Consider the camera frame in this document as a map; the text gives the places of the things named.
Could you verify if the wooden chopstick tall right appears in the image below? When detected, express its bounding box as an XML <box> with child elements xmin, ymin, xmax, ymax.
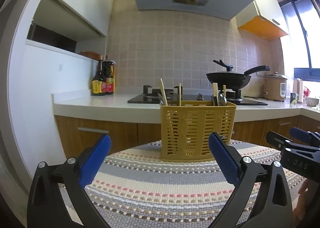
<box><xmin>212</xmin><ymin>83</ymin><xmax>219</xmax><ymax>106</ymax></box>

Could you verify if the brown box on ledge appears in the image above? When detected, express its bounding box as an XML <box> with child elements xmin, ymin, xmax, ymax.
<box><xmin>79</xmin><ymin>51</ymin><xmax>103</xmax><ymax>61</ymax></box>

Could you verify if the wooden chopstick left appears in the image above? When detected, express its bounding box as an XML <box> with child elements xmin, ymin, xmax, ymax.
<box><xmin>159</xmin><ymin>78</ymin><xmax>168</xmax><ymax>106</ymax></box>

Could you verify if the yellow plastic utensil basket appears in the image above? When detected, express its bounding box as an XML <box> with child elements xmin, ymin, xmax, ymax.
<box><xmin>160</xmin><ymin>101</ymin><xmax>236</xmax><ymax>162</ymax></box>

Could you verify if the green mug on counter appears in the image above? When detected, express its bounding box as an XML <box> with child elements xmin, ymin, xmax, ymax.
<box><xmin>290</xmin><ymin>92</ymin><xmax>299</xmax><ymax>105</ymax></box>

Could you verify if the metal spoon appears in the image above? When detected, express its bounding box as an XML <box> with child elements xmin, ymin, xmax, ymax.
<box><xmin>218</xmin><ymin>92</ymin><xmax>227</xmax><ymax>106</ymax></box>
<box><xmin>170</xmin><ymin>93</ymin><xmax>179</xmax><ymax>105</ymax></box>

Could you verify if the red-label sauce bottle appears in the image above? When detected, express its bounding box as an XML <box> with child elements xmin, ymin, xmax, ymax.
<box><xmin>103</xmin><ymin>54</ymin><xmax>115</xmax><ymax>95</ymax></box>

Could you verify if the black wok with lid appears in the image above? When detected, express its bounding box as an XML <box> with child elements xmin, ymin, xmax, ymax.
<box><xmin>206</xmin><ymin>60</ymin><xmax>270</xmax><ymax>91</ymax></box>

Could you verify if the black gas stove top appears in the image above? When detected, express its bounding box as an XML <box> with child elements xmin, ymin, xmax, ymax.
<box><xmin>127</xmin><ymin>85</ymin><xmax>267</xmax><ymax>106</ymax></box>

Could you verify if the wooden chopstick middle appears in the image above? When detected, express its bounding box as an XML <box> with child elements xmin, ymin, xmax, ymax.
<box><xmin>178</xmin><ymin>83</ymin><xmax>182</xmax><ymax>106</ymax></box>

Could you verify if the beige rice cooker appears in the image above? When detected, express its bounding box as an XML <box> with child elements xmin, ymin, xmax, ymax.
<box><xmin>264</xmin><ymin>72</ymin><xmax>287</xmax><ymax>102</ymax></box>

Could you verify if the striped woven placemat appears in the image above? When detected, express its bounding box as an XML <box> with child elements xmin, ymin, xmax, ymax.
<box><xmin>58</xmin><ymin>139</ymin><xmax>307</xmax><ymax>228</ymax></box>

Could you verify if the white electric kettle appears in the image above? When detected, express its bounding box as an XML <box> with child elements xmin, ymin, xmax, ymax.
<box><xmin>293</xmin><ymin>78</ymin><xmax>304</xmax><ymax>103</ymax></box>

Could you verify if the person's right hand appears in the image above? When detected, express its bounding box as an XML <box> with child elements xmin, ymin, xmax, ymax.
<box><xmin>293</xmin><ymin>179</ymin><xmax>310</xmax><ymax>227</ymax></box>

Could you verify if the orange-bottom wall cabinet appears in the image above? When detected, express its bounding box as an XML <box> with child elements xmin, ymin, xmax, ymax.
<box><xmin>235</xmin><ymin>0</ymin><xmax>289</xmax><ymax>41</ymax></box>

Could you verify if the dark soy sauce bottle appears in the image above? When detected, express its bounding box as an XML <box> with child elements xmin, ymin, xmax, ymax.
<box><xmin>92</xmin><ymin>55</ymin><xmax>106</xmax><ymax>96</ymax></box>

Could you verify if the white upper left cabinet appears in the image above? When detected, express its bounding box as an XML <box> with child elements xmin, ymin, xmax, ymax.
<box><xmin>27</xmin><ymin>0</ymin><xmax>114</xmax><ymax>54</ymax></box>

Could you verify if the ceramic bowl on counter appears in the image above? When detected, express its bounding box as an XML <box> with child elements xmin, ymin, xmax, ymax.
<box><xmin>305</xmin><ymin>97</ymin><xmax>319</xmax><ymax>107</ymax></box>

